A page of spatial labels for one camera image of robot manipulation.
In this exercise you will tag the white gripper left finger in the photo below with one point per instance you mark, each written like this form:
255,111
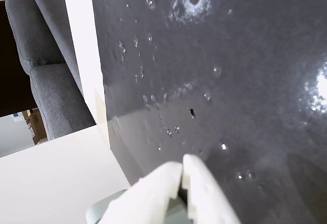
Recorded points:
148,196

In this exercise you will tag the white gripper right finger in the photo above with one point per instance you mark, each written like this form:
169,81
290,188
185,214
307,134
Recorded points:
204,198

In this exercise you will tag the grey fabric sofa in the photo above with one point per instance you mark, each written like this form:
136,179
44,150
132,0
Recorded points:
51,93

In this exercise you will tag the black table mat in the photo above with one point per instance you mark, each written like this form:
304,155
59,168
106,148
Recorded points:
230,55

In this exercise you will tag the brown cardboard box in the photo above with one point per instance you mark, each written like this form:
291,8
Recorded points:
38,129

